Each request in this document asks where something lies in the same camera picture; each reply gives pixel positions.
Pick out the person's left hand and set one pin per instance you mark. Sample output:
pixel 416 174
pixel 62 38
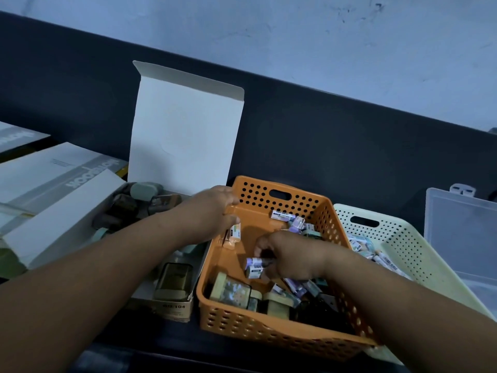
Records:
pixel 205 217

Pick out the person's right hand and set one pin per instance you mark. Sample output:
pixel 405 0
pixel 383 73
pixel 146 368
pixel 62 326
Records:
pixel 303 256

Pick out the pile of small tubes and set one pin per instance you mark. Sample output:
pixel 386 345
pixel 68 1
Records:
pixel 361 244
pixel 281 216

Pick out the clear plastic organizer case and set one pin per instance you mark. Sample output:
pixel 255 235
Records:
pixel 462 236

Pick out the person's right forearm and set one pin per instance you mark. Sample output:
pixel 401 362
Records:
pixel 419 318

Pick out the person's left forearm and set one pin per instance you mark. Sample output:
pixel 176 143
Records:
pixel 77 291

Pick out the white cardboard box open lid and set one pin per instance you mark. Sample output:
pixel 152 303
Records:
pixel 182 139

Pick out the orange plastic basket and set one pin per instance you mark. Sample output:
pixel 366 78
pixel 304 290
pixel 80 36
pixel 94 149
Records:
pixel 248 326

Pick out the yellow flat packet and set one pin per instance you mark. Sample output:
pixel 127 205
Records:
pixel 122 171

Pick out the wide black shelf back panel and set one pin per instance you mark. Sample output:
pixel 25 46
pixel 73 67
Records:
pixel 330 151

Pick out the white perforated plastic basket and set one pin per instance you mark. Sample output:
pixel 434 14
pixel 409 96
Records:
pixel 411 244

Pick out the white grey-banded notebook package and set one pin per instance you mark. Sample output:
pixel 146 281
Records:
pixel 39 170

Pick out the white flat notebook package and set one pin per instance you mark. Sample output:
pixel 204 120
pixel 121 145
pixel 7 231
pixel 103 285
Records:
pixel 19 135

